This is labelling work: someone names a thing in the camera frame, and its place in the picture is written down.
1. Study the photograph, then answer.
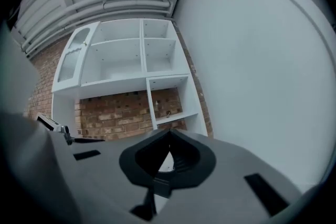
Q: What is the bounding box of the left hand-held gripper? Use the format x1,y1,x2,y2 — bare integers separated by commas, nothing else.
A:
35,112,73,145

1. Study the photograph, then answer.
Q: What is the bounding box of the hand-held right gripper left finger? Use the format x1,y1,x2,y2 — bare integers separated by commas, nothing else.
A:
51,128,171,224

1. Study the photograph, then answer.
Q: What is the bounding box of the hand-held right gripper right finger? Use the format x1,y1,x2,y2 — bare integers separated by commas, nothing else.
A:
154,128,304,224

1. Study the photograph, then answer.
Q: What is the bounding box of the white shelf cabinet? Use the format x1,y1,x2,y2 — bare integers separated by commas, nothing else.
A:
51,18,209,140

